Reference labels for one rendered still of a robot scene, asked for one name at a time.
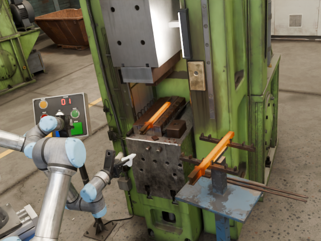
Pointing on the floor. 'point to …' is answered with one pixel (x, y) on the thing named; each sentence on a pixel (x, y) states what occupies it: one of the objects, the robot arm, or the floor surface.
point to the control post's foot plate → (93, 233)
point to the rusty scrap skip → (65, 28)
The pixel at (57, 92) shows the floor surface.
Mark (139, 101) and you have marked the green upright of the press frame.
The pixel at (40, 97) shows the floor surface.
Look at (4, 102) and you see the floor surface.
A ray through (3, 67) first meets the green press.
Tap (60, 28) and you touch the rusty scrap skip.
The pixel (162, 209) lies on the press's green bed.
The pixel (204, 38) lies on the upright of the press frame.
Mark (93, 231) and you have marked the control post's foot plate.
